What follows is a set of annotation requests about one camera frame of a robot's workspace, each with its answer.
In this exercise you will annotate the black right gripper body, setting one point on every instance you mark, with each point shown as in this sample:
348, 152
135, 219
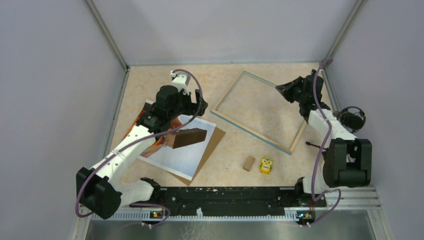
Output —
302, 97

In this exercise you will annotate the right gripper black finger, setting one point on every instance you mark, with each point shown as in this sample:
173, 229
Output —
291, 96
290, 87

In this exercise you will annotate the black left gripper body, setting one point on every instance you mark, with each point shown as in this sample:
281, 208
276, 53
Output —
184, 106

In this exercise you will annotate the wooden picture frame blue edges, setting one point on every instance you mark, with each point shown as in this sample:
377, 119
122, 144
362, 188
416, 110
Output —
253, 104

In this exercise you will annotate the printed photo sheet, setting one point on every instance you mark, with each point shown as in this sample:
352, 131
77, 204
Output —
185, 149

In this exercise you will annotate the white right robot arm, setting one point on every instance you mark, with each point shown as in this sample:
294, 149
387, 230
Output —
343, 160

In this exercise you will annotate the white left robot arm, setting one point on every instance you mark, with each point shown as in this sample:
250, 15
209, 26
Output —
98, 190

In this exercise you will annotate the brown cardboard backing board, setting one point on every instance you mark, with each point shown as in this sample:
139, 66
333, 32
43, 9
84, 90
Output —
205, 152

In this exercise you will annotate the black microphone tripod stand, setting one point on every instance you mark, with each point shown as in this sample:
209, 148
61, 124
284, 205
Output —
316, 145

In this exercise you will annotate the black microphone with orange tip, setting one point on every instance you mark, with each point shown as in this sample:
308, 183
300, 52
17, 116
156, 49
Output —
352, 118

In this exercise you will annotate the small wooden block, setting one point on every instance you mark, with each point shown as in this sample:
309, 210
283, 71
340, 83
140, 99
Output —
249, 163

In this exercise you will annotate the yellow owl toy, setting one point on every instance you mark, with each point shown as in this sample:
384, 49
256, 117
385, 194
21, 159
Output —
266, 165

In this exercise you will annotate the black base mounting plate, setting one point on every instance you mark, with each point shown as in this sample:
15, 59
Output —
232, 201

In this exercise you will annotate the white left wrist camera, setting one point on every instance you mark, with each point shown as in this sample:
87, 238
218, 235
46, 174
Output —
181, 80

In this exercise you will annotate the aluminium rail frame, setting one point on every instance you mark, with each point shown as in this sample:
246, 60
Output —
347, 200

